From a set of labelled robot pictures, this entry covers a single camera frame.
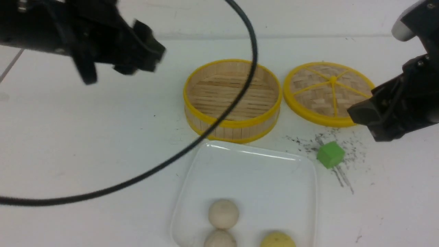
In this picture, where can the yellow rimmed bamboo steamer lid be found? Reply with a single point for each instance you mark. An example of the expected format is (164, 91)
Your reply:
(321, 92)

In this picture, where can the green cube block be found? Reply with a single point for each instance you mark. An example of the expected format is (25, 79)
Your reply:
(330, 155)

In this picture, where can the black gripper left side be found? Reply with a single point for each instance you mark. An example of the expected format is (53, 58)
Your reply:
(103, 36)

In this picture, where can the wrist camera right side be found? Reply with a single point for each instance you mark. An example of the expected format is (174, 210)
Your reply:
(420, 20)

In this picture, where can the yellow rimmed bamboo steamer basket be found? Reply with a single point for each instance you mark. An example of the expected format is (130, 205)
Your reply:
(211, 88)

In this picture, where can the white steamed bun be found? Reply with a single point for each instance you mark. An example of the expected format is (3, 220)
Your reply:
(220, 238)
(223, 214)

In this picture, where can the yellow steamed bun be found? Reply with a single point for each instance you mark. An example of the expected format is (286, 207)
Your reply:
(277, 239)

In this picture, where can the white steamed bun front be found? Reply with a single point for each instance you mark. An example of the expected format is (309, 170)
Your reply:
(220, 238)

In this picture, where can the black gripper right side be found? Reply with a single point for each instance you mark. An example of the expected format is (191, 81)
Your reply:
(406, 103)

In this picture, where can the white square plate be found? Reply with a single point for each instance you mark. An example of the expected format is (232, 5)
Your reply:
(274, 191)

